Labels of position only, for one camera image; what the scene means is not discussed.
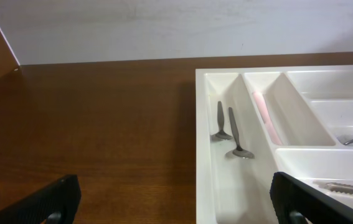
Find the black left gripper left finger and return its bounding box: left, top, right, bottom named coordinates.
left=0, top=175, right=82, bottom=224

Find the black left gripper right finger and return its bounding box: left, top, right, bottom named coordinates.
left=270, top=172, right=353, bottom=224

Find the dark-handled small metal teaspoon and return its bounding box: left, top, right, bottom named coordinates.
left=225, top=107, right=255, bottom=159

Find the pink plastic knife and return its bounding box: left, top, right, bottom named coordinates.
left=253, top=91, right=283, bottom=145

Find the white plastic cutlery tray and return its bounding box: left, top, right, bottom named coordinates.
left=195, top=65, right=353, bottom=223

